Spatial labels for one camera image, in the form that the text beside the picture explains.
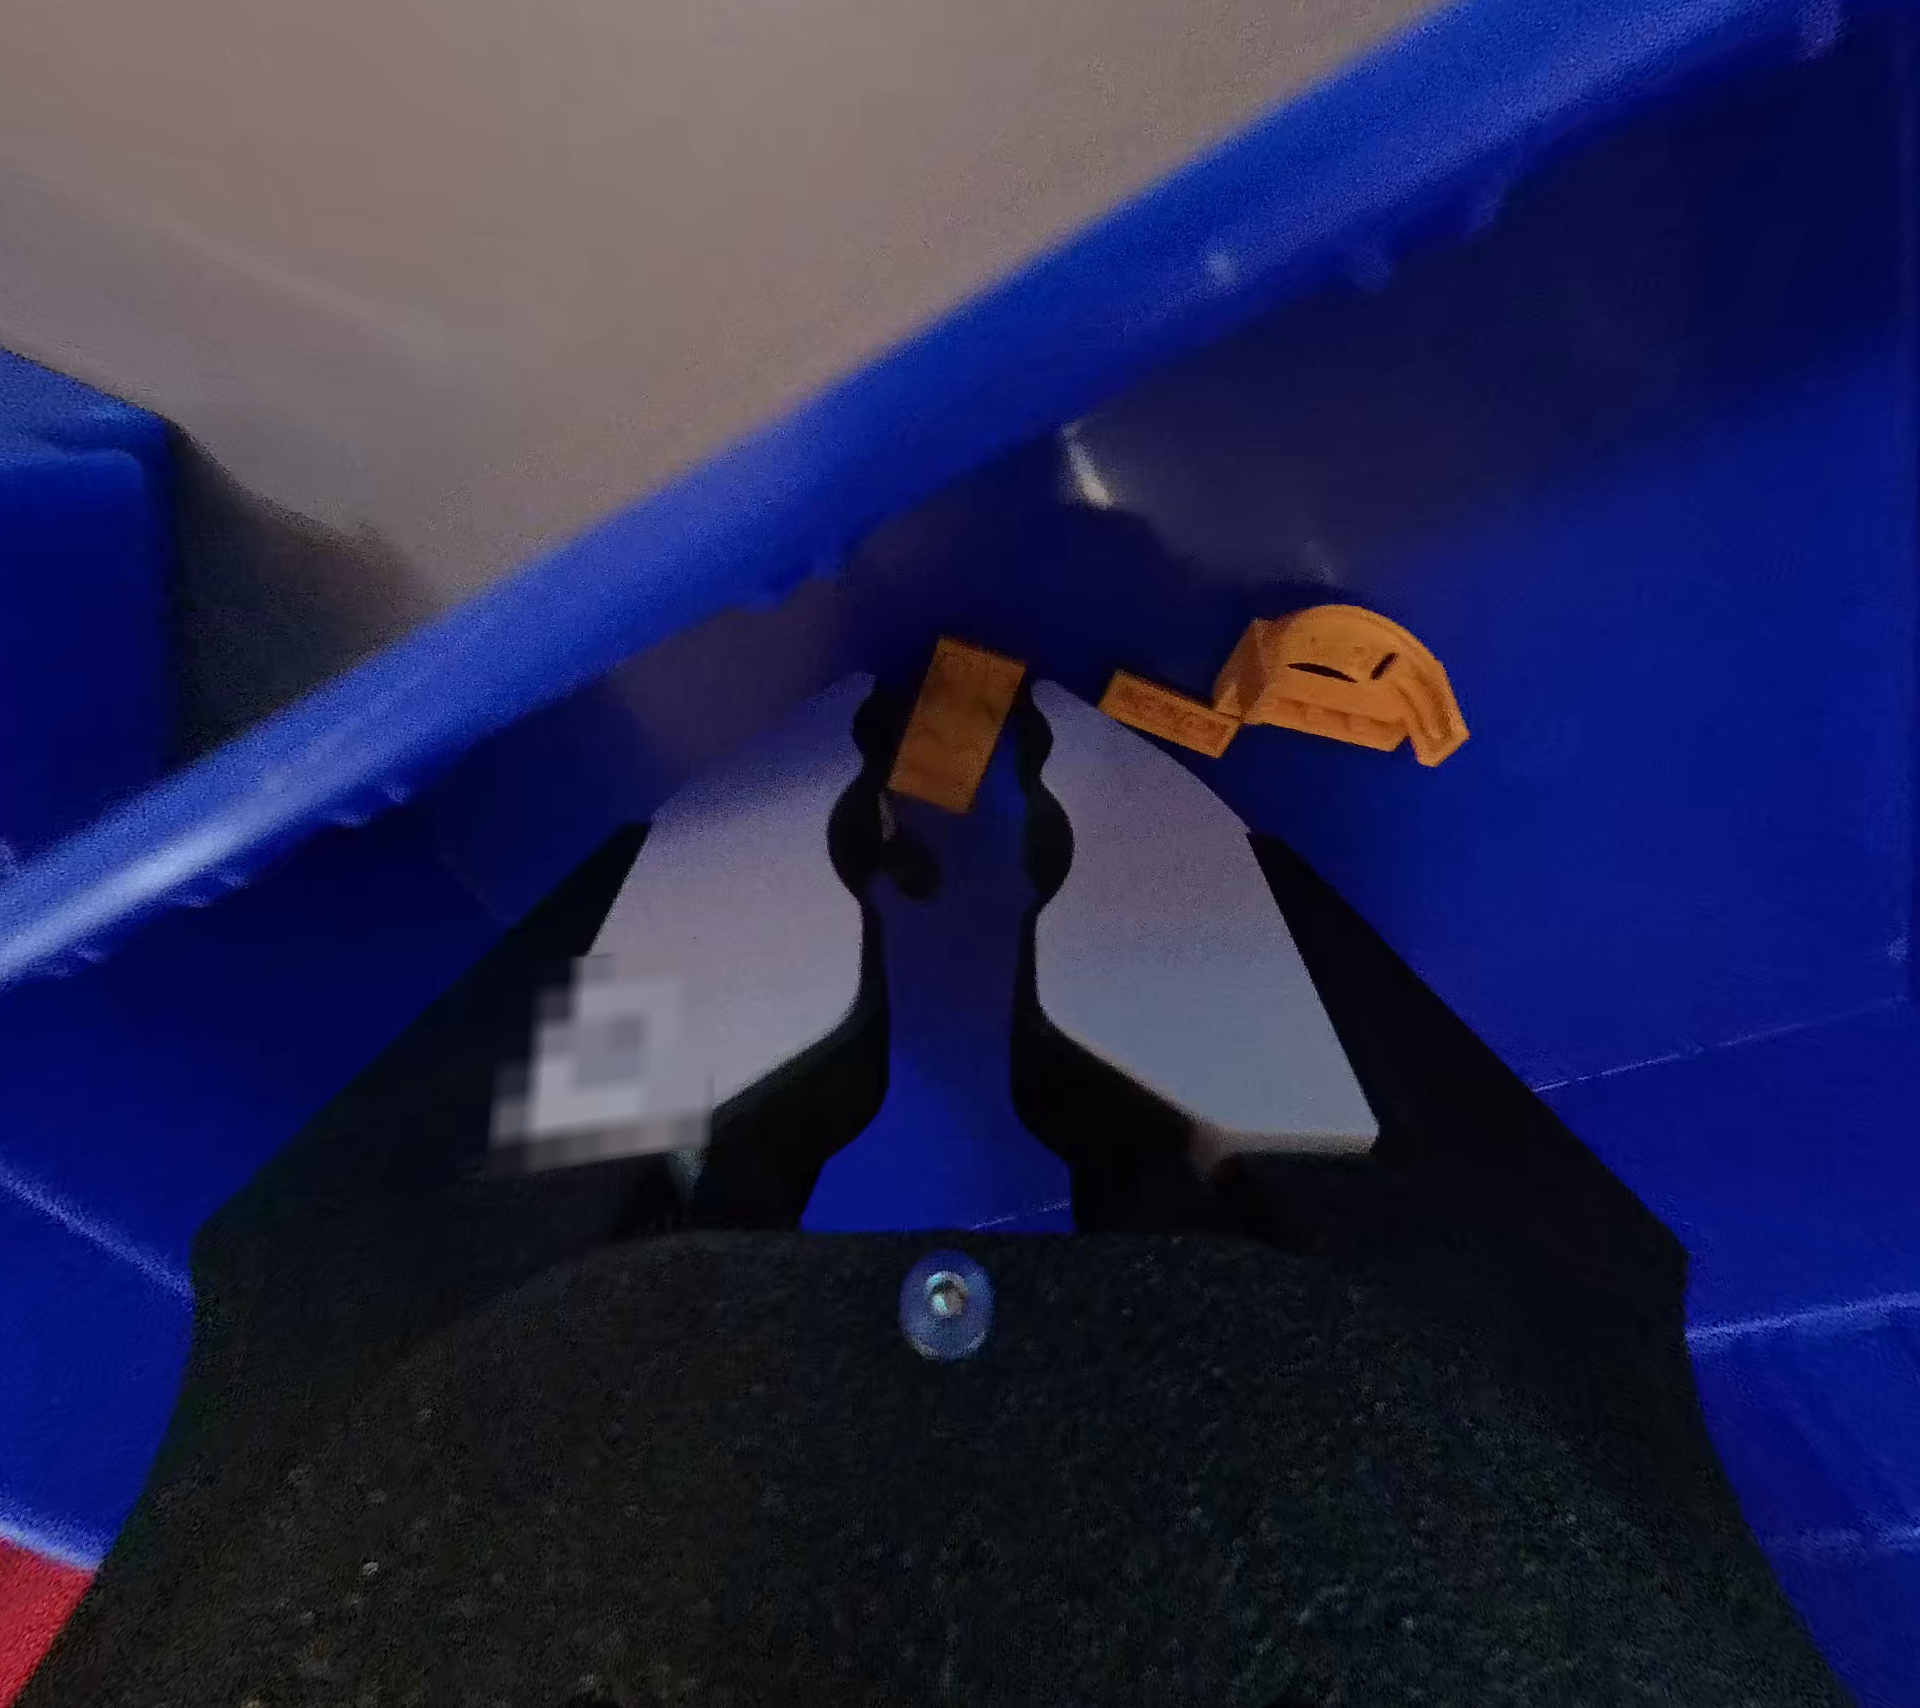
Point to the blue plastic bin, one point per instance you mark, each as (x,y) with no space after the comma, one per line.
(1650,539)
(74,599)

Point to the red plastic bin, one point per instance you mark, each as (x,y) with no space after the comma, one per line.
(39,1618)

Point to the orange arched lego piece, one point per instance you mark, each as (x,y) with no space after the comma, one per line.
(1334,689)

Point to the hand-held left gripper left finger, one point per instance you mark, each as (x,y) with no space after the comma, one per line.
(750,898)

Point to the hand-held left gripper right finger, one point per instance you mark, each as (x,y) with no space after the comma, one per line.
(1184,973)

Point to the small orange flat lego piece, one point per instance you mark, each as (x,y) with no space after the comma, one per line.
(1171,715)

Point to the orange lego plate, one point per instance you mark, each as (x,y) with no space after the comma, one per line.
(952,726)

